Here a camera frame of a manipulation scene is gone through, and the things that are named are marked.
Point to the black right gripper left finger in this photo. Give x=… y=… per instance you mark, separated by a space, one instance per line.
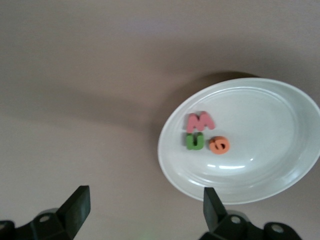
x=62 y=222

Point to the pink foam letter w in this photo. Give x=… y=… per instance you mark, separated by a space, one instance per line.
x=200 y=121

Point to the beige plate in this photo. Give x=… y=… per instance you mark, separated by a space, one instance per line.
x=262 y=140

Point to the green foam letter n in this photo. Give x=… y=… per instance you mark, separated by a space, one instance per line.
x=193 y=141

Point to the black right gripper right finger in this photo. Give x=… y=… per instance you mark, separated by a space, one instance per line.
x=225 y=227

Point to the orange foam letter e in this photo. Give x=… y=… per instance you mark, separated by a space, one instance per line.
x=219 y=145

